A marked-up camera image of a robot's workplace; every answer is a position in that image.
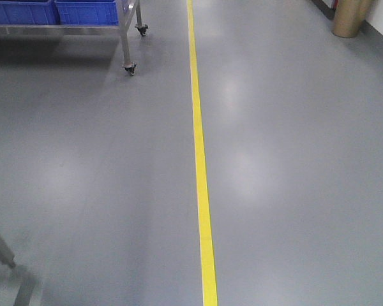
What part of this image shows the stainless steel wheeled cart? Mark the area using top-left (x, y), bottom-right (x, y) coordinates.
top-left (0, 0), bottom-right (149, 76)

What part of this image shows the blue bin on cart right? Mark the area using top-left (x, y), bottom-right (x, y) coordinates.
top-left (54, 0), bottom-right (119, 26)

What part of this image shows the blue bin on cart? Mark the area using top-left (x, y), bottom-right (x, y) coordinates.
top-left (0, 1), bottom-right (60, 25)
top-left (54, 0), bottom-right (119, 26)

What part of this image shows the brown cardboard tube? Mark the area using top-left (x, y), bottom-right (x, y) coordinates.
top-left (332, 0), bottom-right (373, 38)

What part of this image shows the blue bin on cart left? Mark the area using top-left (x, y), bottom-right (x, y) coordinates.
top-left (0, 1), bottom-right (60, 25)

